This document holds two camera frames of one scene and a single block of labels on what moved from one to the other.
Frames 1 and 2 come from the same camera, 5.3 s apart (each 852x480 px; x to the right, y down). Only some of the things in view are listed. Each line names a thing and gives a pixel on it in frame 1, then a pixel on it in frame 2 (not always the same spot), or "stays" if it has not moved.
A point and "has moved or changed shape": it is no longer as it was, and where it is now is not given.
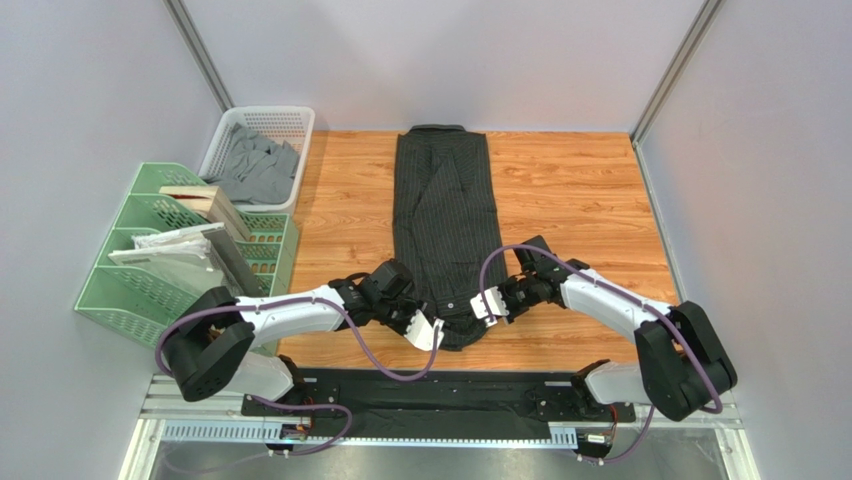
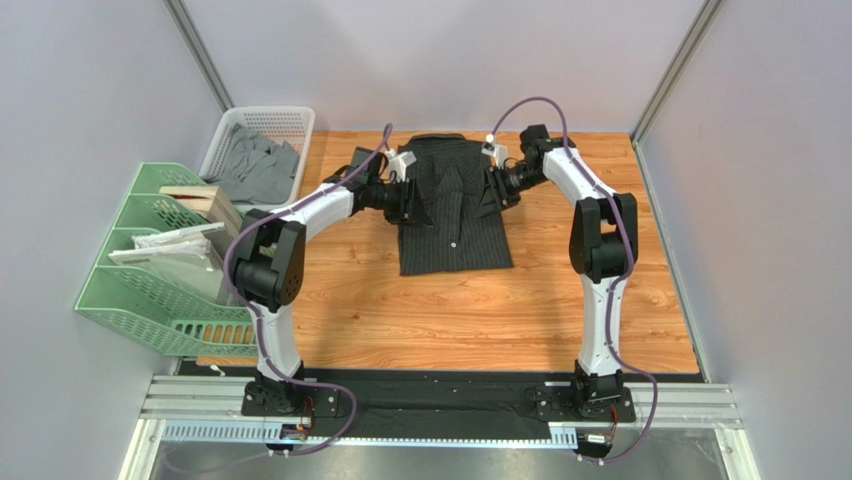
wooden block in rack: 209,202 stays
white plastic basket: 275,124 stays
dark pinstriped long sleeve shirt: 446,223 has moved or changed shape
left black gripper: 413,307 → 412,210
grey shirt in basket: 253,171 stays
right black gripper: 509,292 → 490,186
